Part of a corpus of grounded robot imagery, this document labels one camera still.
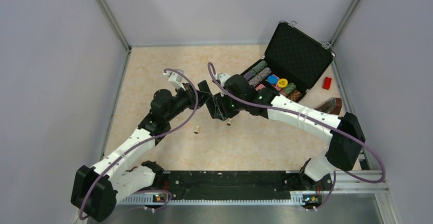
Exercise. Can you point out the yellow big blind chip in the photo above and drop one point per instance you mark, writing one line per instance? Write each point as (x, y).
(282, 83)

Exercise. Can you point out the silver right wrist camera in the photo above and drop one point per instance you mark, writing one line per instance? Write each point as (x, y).
(222, 78)

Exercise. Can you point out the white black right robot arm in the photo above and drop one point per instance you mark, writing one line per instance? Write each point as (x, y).
(343, 134)

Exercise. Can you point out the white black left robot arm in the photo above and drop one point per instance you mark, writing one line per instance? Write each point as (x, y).
(97, 189)

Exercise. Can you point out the black remote control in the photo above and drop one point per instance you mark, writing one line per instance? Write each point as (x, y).
(206, 98)

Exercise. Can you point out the blue round chip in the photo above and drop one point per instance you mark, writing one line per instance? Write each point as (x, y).
(272, 79)

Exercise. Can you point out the orange black chip stack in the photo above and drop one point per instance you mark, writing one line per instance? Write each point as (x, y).
(295, 96)

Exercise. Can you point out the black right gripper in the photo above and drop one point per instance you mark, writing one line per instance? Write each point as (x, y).
(222, 112)

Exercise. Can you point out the black poker chip case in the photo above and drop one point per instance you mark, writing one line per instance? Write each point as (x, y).
(295, 56)

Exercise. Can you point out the brown metronome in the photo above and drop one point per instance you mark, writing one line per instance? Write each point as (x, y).
(331, 106)

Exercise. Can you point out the red toy brick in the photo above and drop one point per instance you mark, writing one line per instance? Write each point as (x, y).
(327, 83)

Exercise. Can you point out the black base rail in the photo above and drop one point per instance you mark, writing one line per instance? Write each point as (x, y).
(254, 188)

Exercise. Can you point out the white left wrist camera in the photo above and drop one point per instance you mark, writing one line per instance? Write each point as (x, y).
(175, 78)

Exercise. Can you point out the red playing card deck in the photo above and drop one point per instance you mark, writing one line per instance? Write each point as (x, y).
(259, 87)

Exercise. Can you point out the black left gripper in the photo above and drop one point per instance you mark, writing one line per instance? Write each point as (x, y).
(190, 94)

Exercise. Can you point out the green chip stack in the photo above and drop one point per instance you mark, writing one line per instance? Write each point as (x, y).
(290, 88)

